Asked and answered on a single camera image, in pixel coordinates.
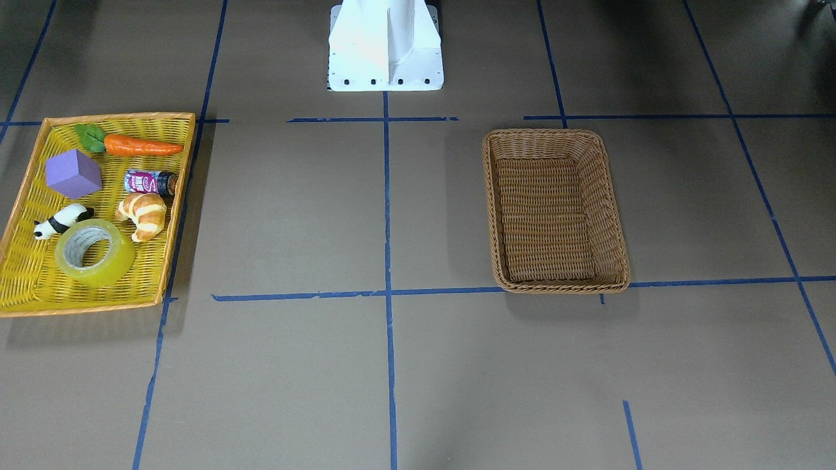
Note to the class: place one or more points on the toy panda figure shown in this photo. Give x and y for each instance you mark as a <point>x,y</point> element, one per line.
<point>60,222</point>

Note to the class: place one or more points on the small purple drink can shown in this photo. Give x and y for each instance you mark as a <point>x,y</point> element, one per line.
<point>143,181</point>

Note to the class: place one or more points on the brown wicker basket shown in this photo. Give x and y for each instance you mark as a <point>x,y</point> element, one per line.
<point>554,223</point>

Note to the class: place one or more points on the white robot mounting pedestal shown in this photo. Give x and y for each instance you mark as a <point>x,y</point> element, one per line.
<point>385,46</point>

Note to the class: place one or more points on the yellow tape roll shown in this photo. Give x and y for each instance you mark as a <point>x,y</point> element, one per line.
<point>73,244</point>

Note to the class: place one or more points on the yellow wicker tray basket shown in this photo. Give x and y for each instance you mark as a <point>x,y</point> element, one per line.
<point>32,284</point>

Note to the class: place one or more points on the orange toy carrot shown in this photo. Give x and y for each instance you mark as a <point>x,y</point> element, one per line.
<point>96,140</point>

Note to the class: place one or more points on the purple cube block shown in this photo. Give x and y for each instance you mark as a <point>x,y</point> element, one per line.
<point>73,174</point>

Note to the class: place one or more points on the toy croissant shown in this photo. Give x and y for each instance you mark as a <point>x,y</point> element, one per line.
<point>146,210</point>

